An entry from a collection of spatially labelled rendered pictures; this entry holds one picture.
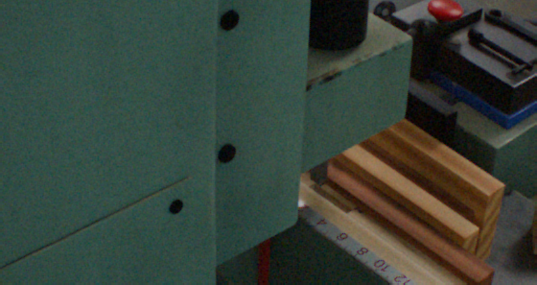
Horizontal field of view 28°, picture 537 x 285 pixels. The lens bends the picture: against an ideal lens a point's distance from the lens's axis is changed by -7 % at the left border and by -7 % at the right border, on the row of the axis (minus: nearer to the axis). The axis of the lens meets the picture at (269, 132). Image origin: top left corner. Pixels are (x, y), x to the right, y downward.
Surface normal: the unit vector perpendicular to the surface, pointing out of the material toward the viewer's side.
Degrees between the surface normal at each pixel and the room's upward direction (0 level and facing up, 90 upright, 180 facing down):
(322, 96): 90
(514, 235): 0
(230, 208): 90
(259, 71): 90
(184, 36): 90
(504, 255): 0
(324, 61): 0
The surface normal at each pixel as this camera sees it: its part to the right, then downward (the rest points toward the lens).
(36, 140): 0.66, 0.46
